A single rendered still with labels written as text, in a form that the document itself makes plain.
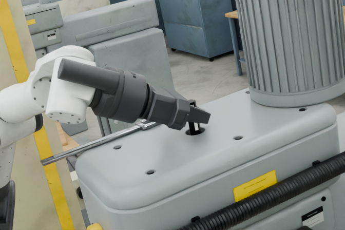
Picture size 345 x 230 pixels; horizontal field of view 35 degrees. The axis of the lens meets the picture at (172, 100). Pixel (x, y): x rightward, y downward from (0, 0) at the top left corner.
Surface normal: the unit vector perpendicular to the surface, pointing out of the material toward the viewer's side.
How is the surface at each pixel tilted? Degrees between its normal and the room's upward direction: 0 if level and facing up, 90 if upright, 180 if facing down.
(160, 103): 90
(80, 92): 64
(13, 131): 103
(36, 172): 90
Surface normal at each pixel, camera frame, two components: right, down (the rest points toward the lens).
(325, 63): 0.41, 0.22
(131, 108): 0.25, 0.43
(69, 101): 0.29, -0.30
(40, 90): 0.69, -0.19
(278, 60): -0.51, 0.37
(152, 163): -0.19, -0.93
